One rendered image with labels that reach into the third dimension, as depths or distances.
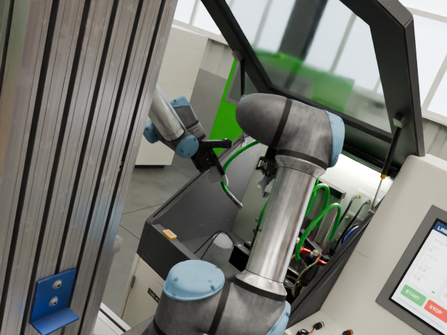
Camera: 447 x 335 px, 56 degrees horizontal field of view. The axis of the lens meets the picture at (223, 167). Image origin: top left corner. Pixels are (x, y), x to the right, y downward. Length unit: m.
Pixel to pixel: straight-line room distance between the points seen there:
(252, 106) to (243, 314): 0.44
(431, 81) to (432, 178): 3.98
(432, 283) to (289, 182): 0.66
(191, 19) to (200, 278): 6.04
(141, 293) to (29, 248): 1.13
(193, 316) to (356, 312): 0.72
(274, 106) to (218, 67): 5.50
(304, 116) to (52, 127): 0.52
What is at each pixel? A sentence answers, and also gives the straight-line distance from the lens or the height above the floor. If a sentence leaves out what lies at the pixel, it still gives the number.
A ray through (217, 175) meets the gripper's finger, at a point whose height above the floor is 1.24.
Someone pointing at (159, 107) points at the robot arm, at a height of 1.48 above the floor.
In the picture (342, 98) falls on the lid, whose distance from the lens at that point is 1.46.
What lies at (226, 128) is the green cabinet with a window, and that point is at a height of 0.69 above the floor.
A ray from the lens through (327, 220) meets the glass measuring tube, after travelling 1.76.
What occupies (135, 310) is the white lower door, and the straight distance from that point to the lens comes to 1.87.
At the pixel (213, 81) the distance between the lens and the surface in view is 6.40.
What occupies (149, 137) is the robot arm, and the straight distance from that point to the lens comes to 1.42.
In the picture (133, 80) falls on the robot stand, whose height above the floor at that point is 1.63.
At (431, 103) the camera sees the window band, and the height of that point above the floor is 1.63.
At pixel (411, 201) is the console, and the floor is 1.43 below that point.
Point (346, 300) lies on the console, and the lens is 1.49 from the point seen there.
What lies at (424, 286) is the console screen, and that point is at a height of 1.23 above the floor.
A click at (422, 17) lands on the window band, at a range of 5.49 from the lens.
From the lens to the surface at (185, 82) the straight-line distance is 4.58.
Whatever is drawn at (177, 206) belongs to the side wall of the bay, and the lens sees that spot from 1.73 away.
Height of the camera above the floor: 1.75
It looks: 18 degrees down
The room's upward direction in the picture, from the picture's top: 19 degrees clockwise
